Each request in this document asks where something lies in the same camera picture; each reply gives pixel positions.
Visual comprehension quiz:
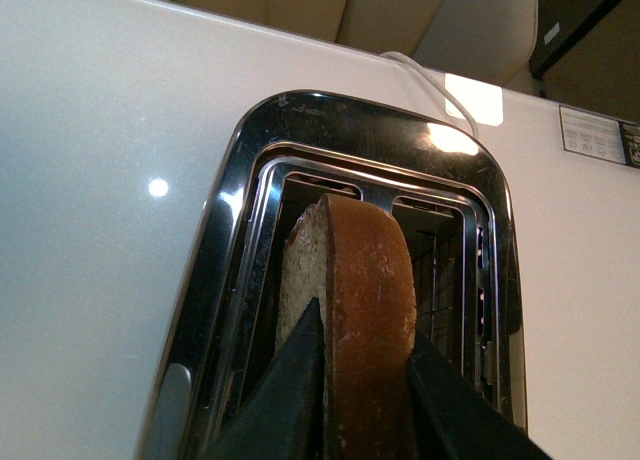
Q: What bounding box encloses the white toaster power cable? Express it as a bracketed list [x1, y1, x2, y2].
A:
[380, 50, 479, 137]

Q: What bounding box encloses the cream and chrome toaster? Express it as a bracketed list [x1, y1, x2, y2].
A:
[140, 91, 527, 459]

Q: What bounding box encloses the black white table label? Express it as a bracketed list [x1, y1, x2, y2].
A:
[559, 104, 639, 169]

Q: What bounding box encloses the toasted bread slice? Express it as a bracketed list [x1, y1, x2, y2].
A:
[275, 194, 417, 459]

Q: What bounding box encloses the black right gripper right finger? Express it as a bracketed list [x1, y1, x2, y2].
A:
[407, 333, 549, 459]

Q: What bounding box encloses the black washing machine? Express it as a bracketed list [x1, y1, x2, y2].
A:
[529, 0, 622, 80]

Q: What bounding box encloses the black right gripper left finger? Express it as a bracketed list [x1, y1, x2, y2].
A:
[199, 298, 324, 459]

